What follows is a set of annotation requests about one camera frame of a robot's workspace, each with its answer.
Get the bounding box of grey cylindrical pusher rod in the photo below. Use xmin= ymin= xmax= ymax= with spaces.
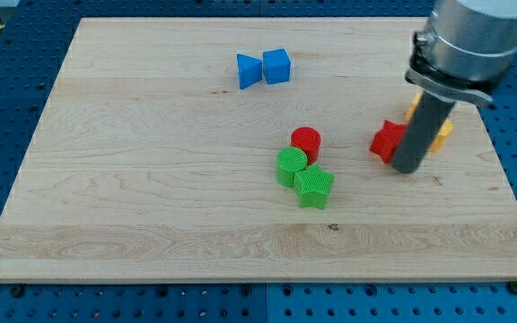
xmin=390 ymin=92 xmax=455 ymax=174

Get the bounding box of red star block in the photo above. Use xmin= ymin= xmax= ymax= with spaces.
xmin=369 ymin=120 xmax=407 ymax=164

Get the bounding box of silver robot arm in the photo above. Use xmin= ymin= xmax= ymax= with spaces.
xmin=390 ymin=0 xmax=517 ymax=174

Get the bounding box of green star block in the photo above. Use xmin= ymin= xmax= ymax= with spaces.
xmin=293 ymin=163 xmax=334 ymax=210

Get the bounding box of yellow block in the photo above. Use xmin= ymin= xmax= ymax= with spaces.
xmin=405 ymin=92 xmax=453 ymax=153

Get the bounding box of red cylinder block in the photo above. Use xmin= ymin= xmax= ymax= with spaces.
xmin=291 ymin=127 xmax=322 ymax=165

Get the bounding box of green cylinder block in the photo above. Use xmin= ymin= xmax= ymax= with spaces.
xmin=276 ymin=146 xmax=308 ymax=188

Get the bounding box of blue cube block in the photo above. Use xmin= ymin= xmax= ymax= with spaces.
xmin=263 ymin=48 xmax=291 ymax=84

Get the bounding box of blue triangle block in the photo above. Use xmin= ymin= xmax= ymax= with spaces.
xmin=236 ymin=54 xmax=262 ymax=90

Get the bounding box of wooden board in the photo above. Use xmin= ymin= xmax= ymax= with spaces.
xmin=0 ymin=18 xmax=517 ymax=284

